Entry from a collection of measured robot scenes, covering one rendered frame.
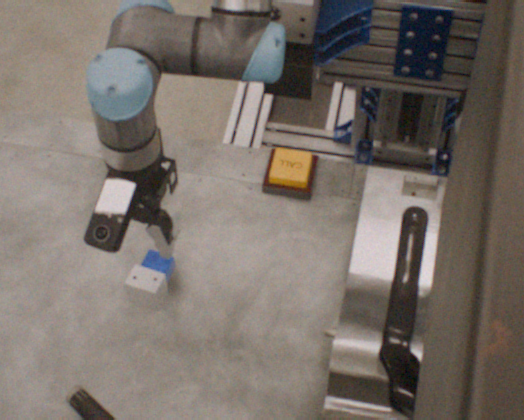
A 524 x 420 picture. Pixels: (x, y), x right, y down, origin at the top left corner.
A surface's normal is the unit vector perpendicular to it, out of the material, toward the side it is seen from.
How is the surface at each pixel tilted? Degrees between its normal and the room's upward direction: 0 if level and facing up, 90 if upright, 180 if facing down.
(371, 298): 25
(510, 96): 15
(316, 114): 0
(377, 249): 3
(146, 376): 0
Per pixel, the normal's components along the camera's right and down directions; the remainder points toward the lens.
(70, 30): -0.01, -0.57
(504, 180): -0.26, -0.59
